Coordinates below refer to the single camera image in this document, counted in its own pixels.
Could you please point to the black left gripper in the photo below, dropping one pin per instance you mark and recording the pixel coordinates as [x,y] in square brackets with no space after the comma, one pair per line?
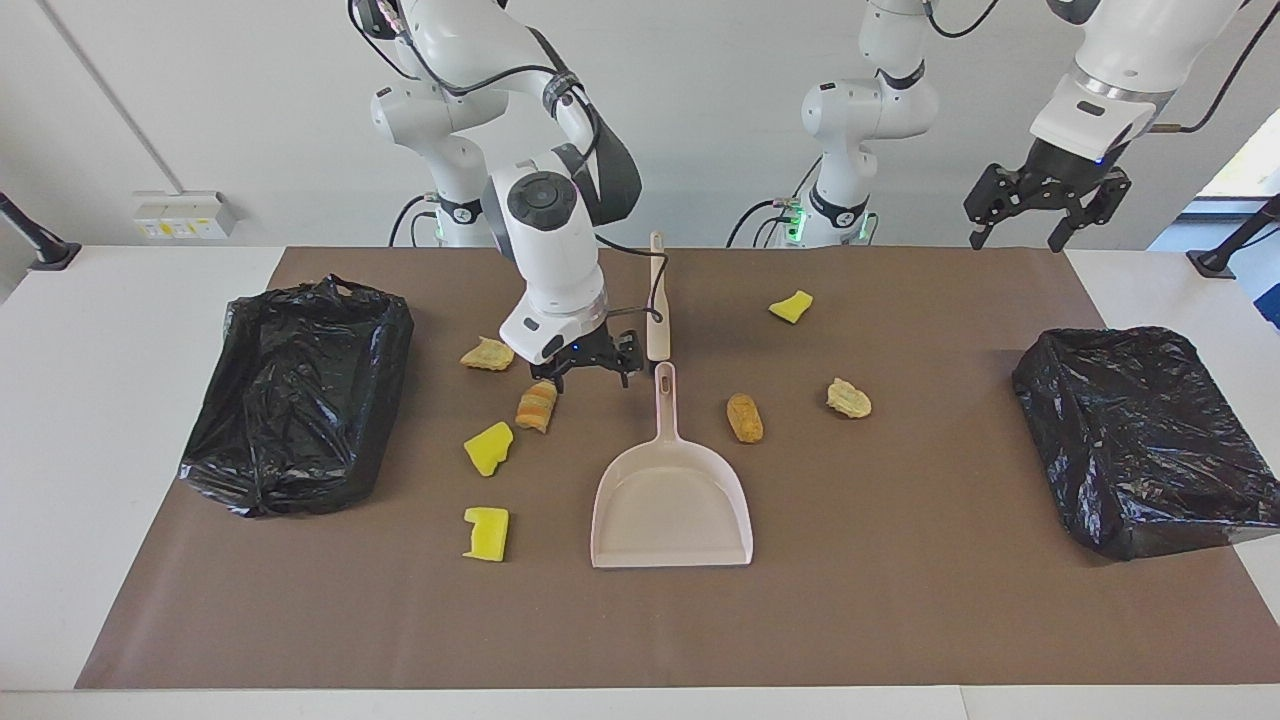
[1050,180]

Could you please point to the notched rectangular yellow sponge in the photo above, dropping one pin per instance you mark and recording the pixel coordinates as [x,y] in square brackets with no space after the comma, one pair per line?
[488,535]

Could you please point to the black clamp mount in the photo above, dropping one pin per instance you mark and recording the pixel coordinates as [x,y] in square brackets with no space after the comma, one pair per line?
[30,240]
[1230,245]

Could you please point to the irregular yellow sponge chunk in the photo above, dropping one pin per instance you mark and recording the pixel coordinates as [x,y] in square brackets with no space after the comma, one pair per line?
[488,450]

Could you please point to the dark blue object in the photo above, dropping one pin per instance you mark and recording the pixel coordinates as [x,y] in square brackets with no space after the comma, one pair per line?
[1272,305]

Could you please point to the open bin with black bag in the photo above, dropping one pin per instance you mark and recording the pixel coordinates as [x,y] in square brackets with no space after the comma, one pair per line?
[300,400]

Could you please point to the striped toy croissant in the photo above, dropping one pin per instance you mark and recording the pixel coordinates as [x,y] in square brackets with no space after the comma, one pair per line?
[536,408]

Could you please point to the small yellow sponge wedge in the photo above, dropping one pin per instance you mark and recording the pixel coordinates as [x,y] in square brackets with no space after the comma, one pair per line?
[792,306]

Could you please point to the pale toy dumpling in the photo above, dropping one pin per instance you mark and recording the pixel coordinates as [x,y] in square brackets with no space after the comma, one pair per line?
[849,398]
[485,355]

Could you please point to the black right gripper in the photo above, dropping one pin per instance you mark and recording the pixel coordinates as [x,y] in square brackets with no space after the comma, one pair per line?
[585,352]

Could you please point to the beige plastic dustpan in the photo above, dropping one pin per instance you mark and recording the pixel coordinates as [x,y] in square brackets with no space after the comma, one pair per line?
[670,500]

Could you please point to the white wall socket box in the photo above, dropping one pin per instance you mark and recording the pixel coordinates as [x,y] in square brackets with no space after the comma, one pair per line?
[185,215]

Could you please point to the brown fried nugget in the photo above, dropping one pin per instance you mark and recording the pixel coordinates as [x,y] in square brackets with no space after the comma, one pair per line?
[745,418]

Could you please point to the bin wrapped in black bag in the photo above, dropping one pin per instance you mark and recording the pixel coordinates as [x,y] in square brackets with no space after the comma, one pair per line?
[1140,440]

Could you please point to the beige hand brush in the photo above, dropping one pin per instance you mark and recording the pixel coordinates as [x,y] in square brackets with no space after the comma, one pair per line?
[658,335]

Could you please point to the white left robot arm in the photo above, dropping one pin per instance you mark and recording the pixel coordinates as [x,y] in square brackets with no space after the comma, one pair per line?
[860,110]

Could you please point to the brown table mat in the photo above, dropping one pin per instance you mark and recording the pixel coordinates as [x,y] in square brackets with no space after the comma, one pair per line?
[900,600]

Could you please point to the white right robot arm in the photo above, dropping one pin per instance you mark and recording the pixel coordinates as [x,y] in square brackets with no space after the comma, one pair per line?
[560,270]

